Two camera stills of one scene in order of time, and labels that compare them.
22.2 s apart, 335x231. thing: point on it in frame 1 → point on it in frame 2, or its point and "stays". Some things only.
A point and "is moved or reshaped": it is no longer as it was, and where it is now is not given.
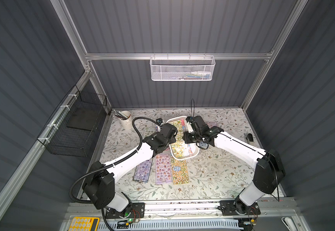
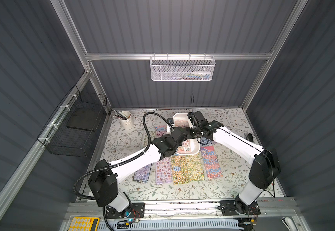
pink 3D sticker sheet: [163, 168] stays
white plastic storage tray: [179, 150] is moved or reshaped
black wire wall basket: [72, 129] stays
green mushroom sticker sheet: [178, 148] → [195, 167]
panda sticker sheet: [179, 171] stays
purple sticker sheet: [142, 171] stays
